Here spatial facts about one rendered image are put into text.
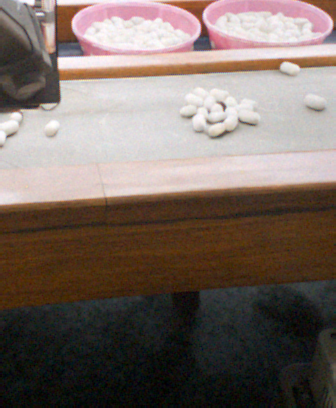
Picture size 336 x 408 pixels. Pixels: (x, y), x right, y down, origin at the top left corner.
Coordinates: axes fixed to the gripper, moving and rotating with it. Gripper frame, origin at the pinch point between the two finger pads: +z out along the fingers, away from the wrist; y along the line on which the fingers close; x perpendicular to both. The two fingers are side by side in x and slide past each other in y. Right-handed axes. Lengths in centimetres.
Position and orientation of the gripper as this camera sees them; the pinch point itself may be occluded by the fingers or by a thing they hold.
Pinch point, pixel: (21, 96)
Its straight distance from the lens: 106.3
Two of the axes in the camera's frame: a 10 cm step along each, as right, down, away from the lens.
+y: -9.9, 0.8, -1.4
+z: -1.3, 1.4, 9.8
